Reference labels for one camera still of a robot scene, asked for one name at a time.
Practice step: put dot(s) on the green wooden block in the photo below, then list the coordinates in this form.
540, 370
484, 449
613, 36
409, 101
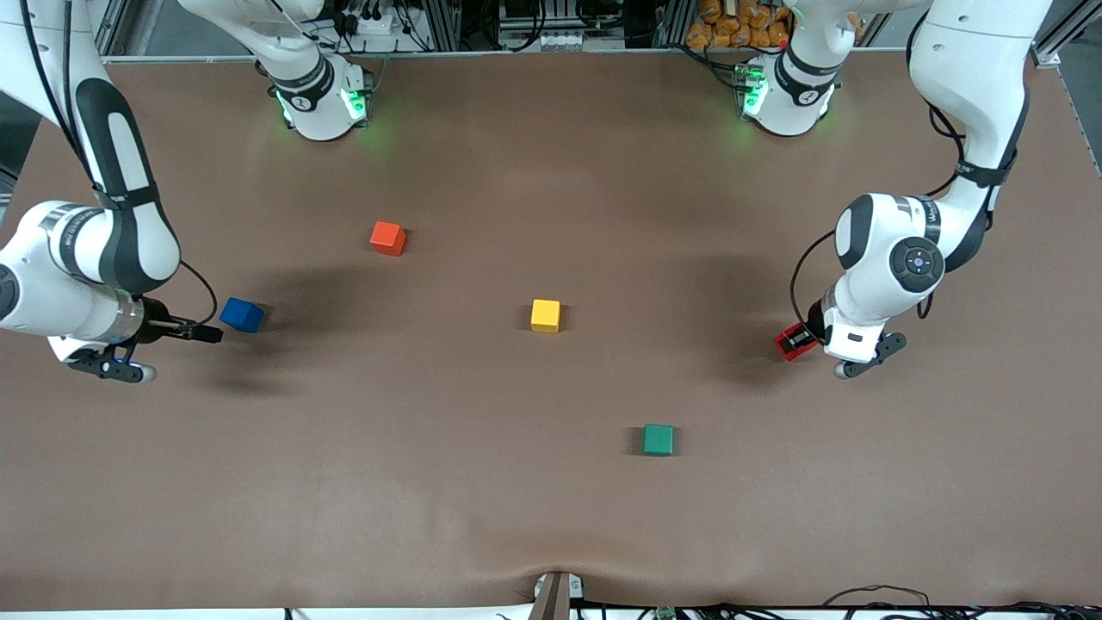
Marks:
659, 439

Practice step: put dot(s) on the red wooden block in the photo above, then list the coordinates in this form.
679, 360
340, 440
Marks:
783, 346

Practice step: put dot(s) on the orange wooden block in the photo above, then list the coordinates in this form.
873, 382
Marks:
387, 238

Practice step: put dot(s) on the blue wooden block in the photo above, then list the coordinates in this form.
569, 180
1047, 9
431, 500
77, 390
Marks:
243, 315

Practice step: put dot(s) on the white terminal block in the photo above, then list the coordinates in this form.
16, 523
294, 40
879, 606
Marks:
564, 40

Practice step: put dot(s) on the white power strip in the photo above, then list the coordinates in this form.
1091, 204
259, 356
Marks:
370, 24

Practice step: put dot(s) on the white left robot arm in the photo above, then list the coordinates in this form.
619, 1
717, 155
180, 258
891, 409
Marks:
973, 77

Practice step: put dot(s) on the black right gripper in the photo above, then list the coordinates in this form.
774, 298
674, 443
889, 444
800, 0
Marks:
157, 321

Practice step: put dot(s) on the brown table cover sheet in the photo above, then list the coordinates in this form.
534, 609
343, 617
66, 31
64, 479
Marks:
551, 517

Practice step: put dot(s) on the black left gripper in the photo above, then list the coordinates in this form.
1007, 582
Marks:
814, 312

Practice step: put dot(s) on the pile of orange toys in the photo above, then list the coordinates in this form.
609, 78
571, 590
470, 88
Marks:
732, 30

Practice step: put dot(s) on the aluminium frame profile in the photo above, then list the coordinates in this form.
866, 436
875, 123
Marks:
1067, 34
441, 24
667, 21

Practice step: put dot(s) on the yellow wooden block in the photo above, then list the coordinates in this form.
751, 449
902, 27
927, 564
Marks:
545, 316

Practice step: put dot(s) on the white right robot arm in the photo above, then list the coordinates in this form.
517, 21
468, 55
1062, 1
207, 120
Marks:
34, 293

